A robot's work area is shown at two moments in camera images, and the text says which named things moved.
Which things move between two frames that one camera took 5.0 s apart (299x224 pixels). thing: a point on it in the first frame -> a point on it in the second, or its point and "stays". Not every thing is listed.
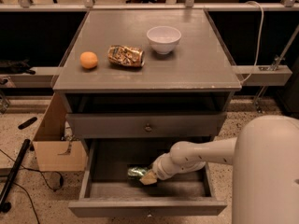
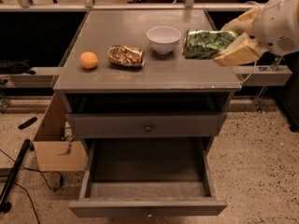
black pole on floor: x=5 y=204 stays
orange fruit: x=88 y=60 stays
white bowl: x=163 y=39 stays
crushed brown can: x=124 y=55 stays
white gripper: x=161 y=170 -> x=277 y=27
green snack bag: x=136 y=172 -> x=203 y=45
